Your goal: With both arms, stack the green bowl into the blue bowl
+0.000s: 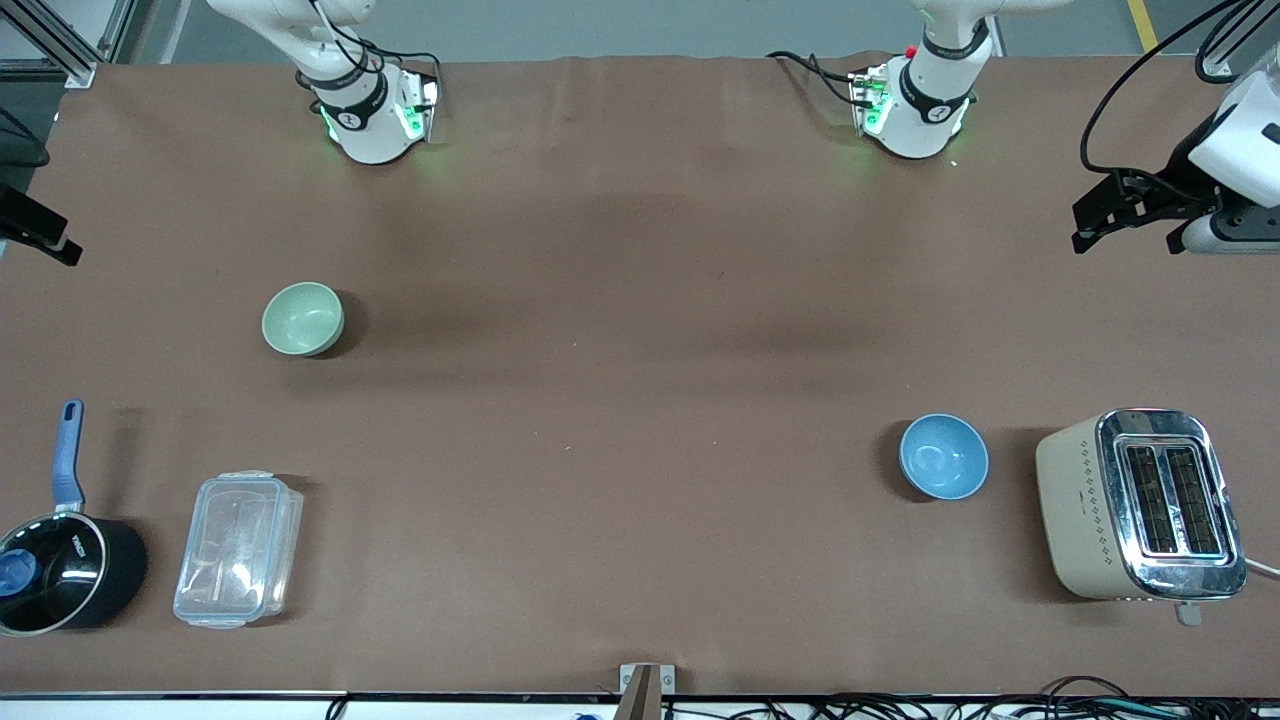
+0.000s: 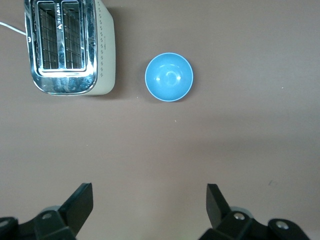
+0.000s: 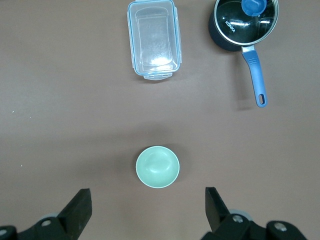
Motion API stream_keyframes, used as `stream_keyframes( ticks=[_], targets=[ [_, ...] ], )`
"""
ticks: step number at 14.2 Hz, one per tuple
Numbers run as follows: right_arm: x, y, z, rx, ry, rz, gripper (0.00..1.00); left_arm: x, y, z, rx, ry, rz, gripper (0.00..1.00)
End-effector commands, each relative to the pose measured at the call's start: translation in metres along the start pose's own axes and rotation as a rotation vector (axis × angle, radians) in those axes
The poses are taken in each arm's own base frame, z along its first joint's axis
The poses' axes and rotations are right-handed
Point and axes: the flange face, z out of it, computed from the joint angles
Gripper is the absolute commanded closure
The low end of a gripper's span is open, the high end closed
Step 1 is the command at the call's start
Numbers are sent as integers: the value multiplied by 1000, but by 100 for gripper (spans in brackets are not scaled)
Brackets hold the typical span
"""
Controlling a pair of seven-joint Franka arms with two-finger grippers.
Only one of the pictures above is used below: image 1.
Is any green bowl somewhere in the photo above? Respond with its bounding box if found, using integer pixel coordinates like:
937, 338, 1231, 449
261, 281, 347, 359

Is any blue bowl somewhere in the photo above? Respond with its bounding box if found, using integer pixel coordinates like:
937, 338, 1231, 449
898, 413, 991, 502

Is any beige and chrome toaster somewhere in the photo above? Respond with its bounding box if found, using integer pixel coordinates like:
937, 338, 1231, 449
1034, 406, 1250, 629

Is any clear plastic lidded container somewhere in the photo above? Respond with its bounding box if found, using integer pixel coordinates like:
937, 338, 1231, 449
172, 469, 306, 632

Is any brown table cover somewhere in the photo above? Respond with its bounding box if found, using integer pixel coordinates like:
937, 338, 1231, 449
0, 54, 1280, 698

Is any brown wooden bar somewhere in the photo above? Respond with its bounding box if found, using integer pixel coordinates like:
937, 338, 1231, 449
614, 667, 663, 720

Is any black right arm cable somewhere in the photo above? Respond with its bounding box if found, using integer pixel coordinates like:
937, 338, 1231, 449
0, 103, 52, 168

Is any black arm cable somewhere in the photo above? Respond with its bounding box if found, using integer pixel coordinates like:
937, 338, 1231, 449
1079, 0, 1253, 201
0, 103, 52, 168

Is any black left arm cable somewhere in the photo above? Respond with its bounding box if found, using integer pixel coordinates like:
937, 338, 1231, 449
1079, 0, 1253, 201

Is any aluminium frame post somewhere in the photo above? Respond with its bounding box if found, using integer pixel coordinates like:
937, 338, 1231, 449
1198, 40, 1263, 83
0, 0, 102, 88

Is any black left base cable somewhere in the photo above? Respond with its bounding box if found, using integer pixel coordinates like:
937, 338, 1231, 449
766, 49, 863, 108

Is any black base cable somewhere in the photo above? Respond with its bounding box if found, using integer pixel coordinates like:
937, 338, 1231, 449
766, 49, 863, 108
300, 0, 444, 93

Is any black saucepan with blue handle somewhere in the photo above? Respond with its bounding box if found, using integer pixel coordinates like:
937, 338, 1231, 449
0, 399, 150, 639

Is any black right base cable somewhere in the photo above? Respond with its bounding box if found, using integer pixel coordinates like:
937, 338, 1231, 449
300, 0, 444, 93

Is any black looped floor cable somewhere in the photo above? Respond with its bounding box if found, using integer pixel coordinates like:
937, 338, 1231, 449
1038, 675, 1138, 707

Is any metal table edge bracket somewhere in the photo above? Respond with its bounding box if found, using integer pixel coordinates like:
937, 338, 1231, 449
618, 663, 678, 720

